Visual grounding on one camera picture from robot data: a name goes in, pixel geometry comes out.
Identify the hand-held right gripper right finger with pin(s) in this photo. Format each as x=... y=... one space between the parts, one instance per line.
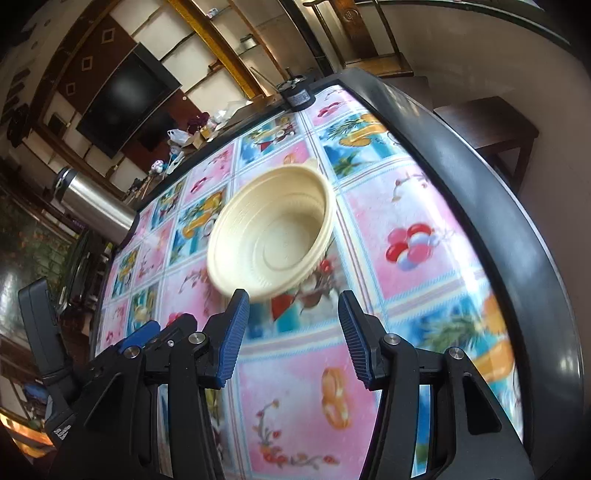
x=360 y=346

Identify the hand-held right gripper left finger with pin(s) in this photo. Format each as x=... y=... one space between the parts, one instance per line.
x=231 y=341

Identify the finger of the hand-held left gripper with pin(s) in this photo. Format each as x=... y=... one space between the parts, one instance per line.
x=178 y=327
x=141 y=334

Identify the large cream bowl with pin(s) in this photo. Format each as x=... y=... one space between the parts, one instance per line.
x=272 y=230

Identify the stainless steel thermos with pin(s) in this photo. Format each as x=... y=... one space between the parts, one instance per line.
x=97 y=207

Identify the round black-rimmed table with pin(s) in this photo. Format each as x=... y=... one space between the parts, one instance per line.
x=517 y=258

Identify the clutter of items on sideboard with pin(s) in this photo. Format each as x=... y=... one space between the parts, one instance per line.
x=203 y=138

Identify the black flat television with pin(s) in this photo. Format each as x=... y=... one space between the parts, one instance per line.
x=124 y=99

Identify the wooden stool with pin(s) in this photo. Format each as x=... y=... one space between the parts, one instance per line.
x=485 y=122

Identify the small metal tin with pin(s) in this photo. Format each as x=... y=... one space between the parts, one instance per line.
x=247 y=43

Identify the wooden chair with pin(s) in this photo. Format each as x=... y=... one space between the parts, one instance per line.
x=364 y=27

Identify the green floral wall painting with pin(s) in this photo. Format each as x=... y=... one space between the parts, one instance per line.
x=32 y=249

